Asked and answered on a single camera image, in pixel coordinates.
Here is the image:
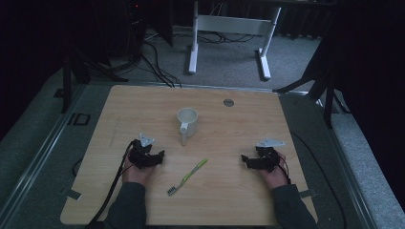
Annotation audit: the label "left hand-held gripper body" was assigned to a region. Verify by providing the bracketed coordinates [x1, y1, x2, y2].
[128, 133, 157, 171]

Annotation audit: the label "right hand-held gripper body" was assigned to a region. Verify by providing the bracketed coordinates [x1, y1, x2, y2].
[254, 137, 287, 174]

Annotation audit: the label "green toothbrush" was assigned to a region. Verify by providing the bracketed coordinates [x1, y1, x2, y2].
[166, 157, 209, 197]

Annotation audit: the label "white cup with handle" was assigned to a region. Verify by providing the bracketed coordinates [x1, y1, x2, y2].
[176, 107, 200, 147]

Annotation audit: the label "person's left hand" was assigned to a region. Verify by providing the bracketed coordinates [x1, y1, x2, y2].
[121, 156, 157, 186]

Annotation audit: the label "person's right hand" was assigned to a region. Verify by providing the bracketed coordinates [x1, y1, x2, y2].
[259, 152, 291, 191]

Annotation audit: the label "black rectangular floor marker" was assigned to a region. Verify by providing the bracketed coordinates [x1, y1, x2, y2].
[67, 112, 92, 127]

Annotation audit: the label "black metal stand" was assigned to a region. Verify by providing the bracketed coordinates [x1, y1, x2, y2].
[272, 47, 352, 129]
[59, 41, 129, 115]

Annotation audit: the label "right hand-held gripper black cable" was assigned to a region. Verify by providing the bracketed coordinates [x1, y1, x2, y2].
[276, 152, 292, 186]

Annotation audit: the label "hand-held gripper black cable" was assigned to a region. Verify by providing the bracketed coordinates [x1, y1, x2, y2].
[85, 141, 135, 229]
[276, 152, 292, 186]

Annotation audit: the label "left hand-held gripper black cable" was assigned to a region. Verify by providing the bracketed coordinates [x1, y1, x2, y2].
[85, 141, 135, 229]

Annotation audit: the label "thin black cable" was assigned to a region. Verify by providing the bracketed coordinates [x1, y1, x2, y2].
[289, 131, 349, 229]

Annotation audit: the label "small black cable loop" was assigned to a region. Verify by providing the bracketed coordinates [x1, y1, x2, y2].
[72, 156, 84, 177]

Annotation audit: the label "metal floor rail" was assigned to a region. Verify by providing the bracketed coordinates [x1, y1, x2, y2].
[0, 83, 88, 222]
[313, 98, 381, 229]

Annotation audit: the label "black floor cables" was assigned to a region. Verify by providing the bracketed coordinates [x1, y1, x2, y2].
[139, 40, 183, 89]

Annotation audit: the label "cables under white desk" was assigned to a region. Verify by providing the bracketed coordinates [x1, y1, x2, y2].
[196, 31, 257, 45]

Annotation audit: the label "white desk frame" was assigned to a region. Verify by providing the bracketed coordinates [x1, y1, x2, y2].
[187, 1, 283, 81]

